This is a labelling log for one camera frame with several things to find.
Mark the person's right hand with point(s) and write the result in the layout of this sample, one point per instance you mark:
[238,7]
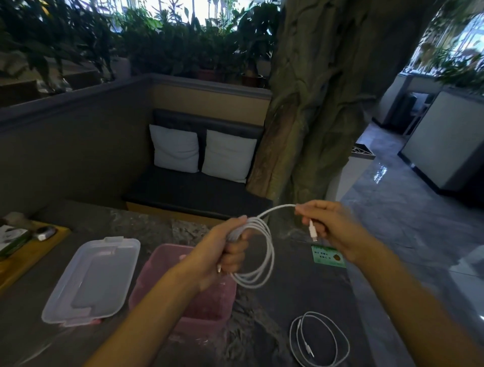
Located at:
[336,230]

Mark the person's left hand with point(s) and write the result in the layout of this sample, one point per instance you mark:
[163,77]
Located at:
[211,253]

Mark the person's right fingers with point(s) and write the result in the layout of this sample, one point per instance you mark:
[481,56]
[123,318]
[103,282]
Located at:
[314,215]

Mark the person's left thumb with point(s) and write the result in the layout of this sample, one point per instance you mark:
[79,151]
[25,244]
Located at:
[234,225]

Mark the person's right forearm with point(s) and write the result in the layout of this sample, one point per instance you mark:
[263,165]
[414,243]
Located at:
[416,310]

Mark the person's left forearm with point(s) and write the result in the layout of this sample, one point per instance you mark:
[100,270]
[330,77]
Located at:
[151,321]

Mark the green table sticker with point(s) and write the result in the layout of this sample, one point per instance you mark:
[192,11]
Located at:
[328,256]

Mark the black bench sofa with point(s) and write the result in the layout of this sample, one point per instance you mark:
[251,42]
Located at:
[196,177]

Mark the white square cushion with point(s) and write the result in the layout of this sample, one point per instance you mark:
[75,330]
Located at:
[174,148]
[228,155]

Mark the pink plastic storage box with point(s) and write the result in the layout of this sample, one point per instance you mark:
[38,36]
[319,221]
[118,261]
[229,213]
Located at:
[211,298]

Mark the large artificial tree trunk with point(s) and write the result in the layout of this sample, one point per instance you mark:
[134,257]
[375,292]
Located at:
[332,94]

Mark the white counter partition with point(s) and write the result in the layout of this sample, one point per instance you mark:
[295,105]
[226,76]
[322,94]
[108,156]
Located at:
[442,140]

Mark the clear plastic box lid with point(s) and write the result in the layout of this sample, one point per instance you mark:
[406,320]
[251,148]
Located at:
[92,281]

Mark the small silver gadget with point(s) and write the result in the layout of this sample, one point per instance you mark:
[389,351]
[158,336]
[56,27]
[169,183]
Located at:
[44,233]

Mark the green plants by window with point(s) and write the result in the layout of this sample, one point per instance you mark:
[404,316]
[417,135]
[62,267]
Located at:
[450,56]

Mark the yellow wooden tray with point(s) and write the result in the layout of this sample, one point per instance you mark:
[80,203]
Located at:
[26,253]

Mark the row of green potted plants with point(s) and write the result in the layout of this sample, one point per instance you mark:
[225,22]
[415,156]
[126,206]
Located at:
[132,37]

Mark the white and green booklet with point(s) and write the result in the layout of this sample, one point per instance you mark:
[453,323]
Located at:
[13,240]

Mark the grey partition wall ledge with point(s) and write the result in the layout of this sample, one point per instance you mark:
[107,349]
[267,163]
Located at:
[113,94]

